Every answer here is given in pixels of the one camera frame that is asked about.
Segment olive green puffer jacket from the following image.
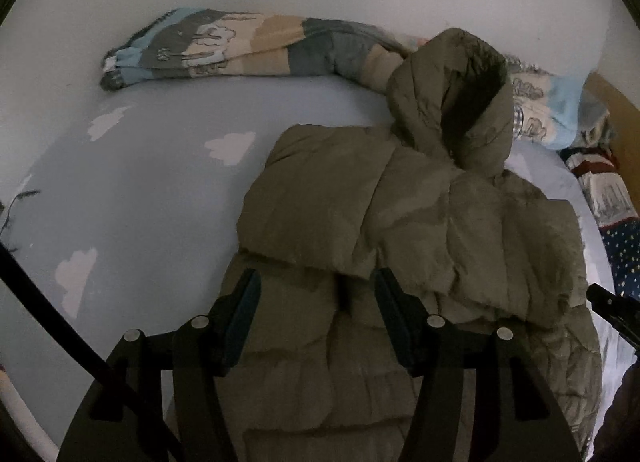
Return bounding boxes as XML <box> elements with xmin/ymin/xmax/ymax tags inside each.
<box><xmin>216</xmin><ymin>29</ymin><xmax>602</xmax><ymax>461</ymax></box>

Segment navy star print pillow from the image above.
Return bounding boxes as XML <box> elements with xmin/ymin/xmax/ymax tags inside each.
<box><xmin>600</xmin><ymin>219</ymin><xmax>640</xmax><ymax>300</ymax></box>

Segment wooden headboard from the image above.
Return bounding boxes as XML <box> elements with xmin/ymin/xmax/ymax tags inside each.
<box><xmin>586</xmin><ymin>71</ymin><xmax>640</xmax><ymax>210</ymax></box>

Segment black rimmed eyeglasses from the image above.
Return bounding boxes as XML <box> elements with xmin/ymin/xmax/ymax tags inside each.
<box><xmin>0</xmin><ymin>189</ymin><xmax>41</xmax><ymax>245</ymax></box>

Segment patchwork cartoon print quilt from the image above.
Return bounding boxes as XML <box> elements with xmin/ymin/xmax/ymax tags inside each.
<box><xmin>100</xmin><ymin>7</ymin><xmax>614</xmax><ymax>150</ymax></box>

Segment white bed frame tube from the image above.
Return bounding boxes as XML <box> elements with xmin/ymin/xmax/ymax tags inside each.
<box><xmin>1</xmin><ymin>368</ymin><xmax>58</xmax><ymax>461</ymax></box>

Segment black cable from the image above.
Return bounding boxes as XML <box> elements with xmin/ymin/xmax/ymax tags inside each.
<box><xmin>0</xmin><ymin>241</ymin><xmax>109</xmax><ymax>388</ymax></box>

